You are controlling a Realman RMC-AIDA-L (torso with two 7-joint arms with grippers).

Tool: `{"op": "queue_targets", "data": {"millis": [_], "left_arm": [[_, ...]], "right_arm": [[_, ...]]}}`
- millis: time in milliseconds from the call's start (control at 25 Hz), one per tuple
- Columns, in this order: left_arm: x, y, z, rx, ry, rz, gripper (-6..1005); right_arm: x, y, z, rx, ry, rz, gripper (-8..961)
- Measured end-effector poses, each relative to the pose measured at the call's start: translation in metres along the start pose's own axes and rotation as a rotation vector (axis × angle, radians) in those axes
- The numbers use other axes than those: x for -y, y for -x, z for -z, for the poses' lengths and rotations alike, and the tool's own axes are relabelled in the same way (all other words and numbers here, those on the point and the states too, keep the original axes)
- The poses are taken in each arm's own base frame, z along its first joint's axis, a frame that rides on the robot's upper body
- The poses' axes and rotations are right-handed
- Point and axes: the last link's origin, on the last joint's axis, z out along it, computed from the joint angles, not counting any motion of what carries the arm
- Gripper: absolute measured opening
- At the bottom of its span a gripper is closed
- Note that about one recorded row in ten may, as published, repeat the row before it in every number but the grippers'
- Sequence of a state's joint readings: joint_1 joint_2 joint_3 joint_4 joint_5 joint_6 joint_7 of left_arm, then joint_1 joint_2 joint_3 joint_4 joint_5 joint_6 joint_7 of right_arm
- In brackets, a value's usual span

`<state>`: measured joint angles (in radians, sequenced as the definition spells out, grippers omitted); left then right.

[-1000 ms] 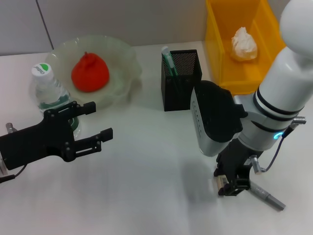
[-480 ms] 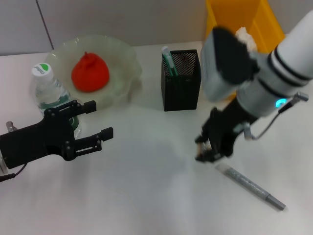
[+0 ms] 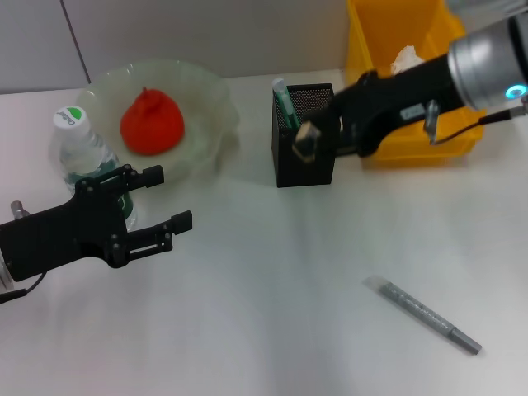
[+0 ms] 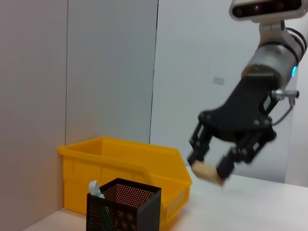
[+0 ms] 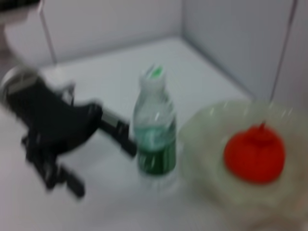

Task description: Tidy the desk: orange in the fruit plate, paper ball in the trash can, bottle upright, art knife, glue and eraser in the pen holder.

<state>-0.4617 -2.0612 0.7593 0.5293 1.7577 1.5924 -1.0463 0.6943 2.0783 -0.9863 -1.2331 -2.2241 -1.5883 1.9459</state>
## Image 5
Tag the red-orange fruit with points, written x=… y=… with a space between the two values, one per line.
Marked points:
x=255 y=156

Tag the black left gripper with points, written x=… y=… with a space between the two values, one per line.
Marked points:
x=55 y=125

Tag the clear green-label water bottle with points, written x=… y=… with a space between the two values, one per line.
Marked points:
x=154 y=132

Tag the translucent wavy fruit plate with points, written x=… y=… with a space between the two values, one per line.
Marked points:
x=204 y=144

